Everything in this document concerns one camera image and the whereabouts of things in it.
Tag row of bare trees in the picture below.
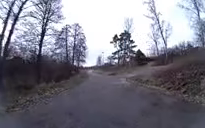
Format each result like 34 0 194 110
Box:
0 0 88 68

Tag tall pine trees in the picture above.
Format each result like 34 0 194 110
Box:
109 29 138 67

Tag brown bare bushes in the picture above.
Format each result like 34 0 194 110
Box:
151 46 205 68

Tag bare tree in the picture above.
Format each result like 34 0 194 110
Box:
178 0 205 48
143 0 174 65

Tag pale side path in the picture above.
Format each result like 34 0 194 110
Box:
124 63 173 81

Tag leaf-strewn grass verge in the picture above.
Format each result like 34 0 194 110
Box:
4 70 90 114

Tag dry grass slope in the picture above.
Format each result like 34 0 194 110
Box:
125 61 205 108

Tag dark fence with hedge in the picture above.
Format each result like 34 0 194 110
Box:
0 54 81 91

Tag grey asphalt path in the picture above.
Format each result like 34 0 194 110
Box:
0 69 205 128

